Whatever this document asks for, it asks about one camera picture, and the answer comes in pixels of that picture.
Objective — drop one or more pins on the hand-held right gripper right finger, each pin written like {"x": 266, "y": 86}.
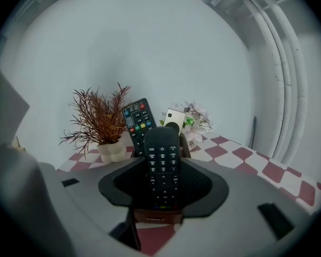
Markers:
{"x": 203, "y": 189}

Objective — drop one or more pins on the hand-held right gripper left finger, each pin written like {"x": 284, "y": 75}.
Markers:
{"x": 121, "y": 183}

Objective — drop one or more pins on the black rounded remote control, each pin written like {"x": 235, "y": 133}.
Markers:
{"x": 162, "y": 167}

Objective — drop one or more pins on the black remote control coloured buttons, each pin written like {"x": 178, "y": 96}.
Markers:
{"x": 139, "y": 119}

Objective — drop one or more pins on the silver slim remote control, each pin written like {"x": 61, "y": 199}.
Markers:
{"x": 175, "y": 118}

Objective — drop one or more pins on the pink artificial flowers white cup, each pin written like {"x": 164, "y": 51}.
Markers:
{"x": 196, "y": 124}

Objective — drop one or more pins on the red-brown artificial potted plant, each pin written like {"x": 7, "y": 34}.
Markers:
{"x": 101, "y": 116}

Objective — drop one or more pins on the red white checkered tablecloth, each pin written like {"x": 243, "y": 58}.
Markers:
{"x": 273, "y": 171}

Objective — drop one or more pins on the white wall pipe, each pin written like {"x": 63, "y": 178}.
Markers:
{"x": 282, "y": 63}
{"x": 299, "y": 71}

